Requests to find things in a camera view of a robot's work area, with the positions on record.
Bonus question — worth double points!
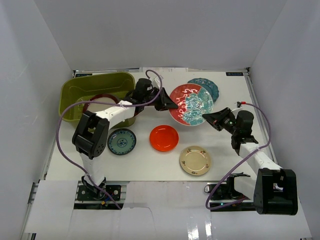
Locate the orange glossy plate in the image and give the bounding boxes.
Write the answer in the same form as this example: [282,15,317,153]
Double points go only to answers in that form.
[149,125,179,152]

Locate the cream floral plate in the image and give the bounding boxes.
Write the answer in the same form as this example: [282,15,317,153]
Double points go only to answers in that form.
[179,145,212,177]

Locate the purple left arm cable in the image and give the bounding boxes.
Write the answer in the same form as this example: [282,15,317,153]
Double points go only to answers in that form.
[57,69,165,210]

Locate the green blue patterned small plate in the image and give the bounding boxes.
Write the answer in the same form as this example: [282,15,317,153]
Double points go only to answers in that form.
[107,128,137,156]

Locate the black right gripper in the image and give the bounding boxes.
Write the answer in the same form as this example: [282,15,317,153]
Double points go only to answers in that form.
[202,107,239,136]

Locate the teal scalloped plate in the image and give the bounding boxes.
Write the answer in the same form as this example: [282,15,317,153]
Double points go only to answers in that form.
[187,78,220,103]

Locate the olive green plastic bin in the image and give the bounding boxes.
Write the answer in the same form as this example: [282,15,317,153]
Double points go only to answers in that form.
[58,72,136,114]

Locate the white paper sheets at back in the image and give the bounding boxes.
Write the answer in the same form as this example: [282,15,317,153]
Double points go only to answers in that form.
[139,67,189,73]

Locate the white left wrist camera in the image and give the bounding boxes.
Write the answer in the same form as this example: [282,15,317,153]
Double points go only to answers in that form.
[150,76,161,89]

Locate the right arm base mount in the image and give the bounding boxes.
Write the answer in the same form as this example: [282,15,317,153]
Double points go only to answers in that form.
[209,182,256,212]

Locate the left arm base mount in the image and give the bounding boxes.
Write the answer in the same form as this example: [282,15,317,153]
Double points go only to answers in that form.
[73,184,124,210]

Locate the red and teal floral plate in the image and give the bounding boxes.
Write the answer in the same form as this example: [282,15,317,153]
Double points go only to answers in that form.
[169,83,214,127]

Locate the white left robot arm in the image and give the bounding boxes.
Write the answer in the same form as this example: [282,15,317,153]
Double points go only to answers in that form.
[72,78,178,200]

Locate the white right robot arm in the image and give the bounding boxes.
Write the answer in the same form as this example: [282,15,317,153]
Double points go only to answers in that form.
[203,102,298,216]

